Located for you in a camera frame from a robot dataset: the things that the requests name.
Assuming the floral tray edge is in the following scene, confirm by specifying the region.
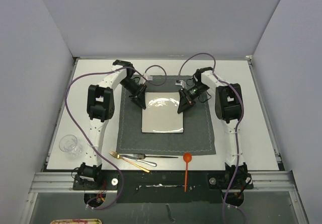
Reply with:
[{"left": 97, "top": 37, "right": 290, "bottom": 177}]
[{"left": 50, "top": 218, "right": 102, "bottom": 224}]

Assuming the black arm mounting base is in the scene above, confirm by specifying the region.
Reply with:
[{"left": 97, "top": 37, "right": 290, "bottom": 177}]
[{"left": 72, "top": 171, "right": 254, "bottom": 205}]

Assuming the clear plastic cup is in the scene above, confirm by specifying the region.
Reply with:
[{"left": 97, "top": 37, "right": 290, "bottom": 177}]
[{"left": 59, "top": 134, "right": 83, "bottom": 159}]

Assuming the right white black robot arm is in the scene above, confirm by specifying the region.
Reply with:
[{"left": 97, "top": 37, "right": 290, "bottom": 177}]
[{"left": 177, "top": 67, "right": 245, "bottom": 188}]

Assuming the white square plate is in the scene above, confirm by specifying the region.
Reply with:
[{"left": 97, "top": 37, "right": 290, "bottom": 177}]
[{"left": 141, "top": 92, "right": 184, "bottom": 134}]

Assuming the dark handled silver fork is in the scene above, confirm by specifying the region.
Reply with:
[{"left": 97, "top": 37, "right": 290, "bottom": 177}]
[{"left": 132, "top": 153, "right": 178, "bottom": 159}]

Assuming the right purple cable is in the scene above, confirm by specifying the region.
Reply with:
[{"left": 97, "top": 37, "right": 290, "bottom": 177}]
[{"left": 178, "top": 52, "right": 250, "bottom": 224}]

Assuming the orange plastic spoon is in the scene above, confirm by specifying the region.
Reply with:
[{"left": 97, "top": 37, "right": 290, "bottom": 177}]
[{"left": 183, "top": 153, "right": 192, "bottom": 192}]

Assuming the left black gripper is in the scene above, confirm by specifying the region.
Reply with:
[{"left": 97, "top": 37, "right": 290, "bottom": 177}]
[{"left": 120, "top": 77, "right": 147, "bottom": 109}]

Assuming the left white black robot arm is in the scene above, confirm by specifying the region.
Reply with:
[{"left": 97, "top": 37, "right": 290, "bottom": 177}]
[{"left": 78, "top": 60, "right": 146, "bottom": 189}]

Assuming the dark grey cloth placemat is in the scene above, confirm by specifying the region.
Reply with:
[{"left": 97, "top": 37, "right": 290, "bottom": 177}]
[{"left": 116, "top": 89, "right": 216, "bottom": 156}]

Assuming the gold fork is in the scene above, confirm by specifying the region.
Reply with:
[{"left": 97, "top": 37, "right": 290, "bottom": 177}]
[{"left": 109, "top": 151, "right": 150, "bottom": 173}]

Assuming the silver table knife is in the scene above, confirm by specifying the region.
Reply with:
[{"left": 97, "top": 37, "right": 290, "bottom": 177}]
[{"left": 120, "top": 155, "right": 157, "bottom": 167}]

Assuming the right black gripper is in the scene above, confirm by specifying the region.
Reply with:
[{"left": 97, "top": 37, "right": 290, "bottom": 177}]
[{"left": 178, "top": 84, "right": 209, "bottom": 115}]

